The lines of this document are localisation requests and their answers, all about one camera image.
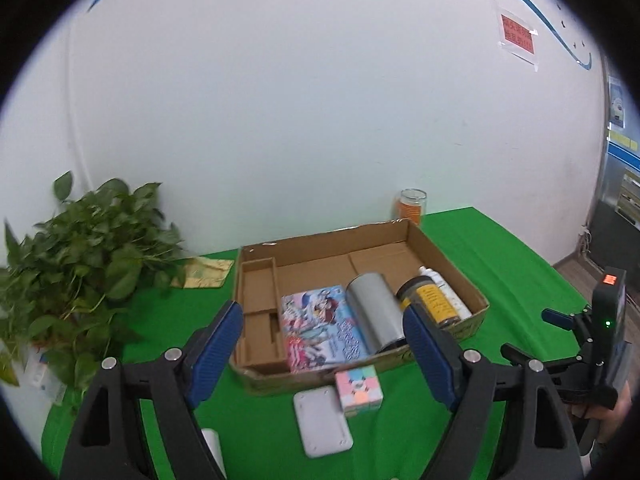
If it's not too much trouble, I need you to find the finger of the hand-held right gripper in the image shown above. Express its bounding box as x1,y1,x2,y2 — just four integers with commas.
542,308,594,344
501,342,596,404

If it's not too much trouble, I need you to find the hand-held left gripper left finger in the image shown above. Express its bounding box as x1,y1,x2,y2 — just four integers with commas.
59,300,245,480

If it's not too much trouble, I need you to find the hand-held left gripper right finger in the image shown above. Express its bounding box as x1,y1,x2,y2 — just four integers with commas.
402,304,585,480

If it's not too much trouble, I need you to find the yellow labelled jar of peas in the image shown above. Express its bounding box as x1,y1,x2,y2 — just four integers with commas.
396,276,462,329

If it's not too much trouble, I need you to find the white plastic bottle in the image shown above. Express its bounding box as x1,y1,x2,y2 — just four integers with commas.
417,266,474,322

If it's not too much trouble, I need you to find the silver metal can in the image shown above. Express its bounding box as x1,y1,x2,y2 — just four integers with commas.
346,273,407,354

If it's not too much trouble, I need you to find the pink printed cardboard box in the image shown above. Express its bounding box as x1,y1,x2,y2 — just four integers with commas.
281,285,371,375

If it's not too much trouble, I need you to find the brown cardboard tray box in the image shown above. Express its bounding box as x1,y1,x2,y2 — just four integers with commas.
229,218,490,397

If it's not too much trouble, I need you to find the person's right hand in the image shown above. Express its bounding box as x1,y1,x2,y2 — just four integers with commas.
570,385,632,468

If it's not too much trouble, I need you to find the yellow green packet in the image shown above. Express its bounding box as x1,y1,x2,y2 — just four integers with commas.
170,255,236,290

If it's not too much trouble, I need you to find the green table cloth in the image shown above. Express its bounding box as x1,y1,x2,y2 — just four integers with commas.
40,205,592,480

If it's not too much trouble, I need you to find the pastel puzzle cube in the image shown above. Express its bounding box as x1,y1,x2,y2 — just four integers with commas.
333,365,385,419

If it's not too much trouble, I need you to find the dark metal cabinet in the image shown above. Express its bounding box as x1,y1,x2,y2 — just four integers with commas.
585,195,640,282

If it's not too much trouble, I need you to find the white cylinder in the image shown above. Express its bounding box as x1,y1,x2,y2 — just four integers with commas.
200,428,224,480

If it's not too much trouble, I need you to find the white flat plastic device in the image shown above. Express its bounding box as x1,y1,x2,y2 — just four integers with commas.
293,387,355,460

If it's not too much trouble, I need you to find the glass jar with orange label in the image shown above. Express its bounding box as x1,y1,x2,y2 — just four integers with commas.
397,188,429,229

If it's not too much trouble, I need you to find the metal door with posters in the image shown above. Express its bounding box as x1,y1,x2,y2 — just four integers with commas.
597,55,640,233

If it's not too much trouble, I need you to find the green leafy plant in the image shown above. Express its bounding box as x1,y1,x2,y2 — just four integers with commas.
0,171,198,406

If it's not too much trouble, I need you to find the white plant pot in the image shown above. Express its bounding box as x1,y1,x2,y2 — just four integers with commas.
24,349,67,407

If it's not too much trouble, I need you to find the red wall sign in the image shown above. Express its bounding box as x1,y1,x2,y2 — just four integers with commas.
494,1,542,73

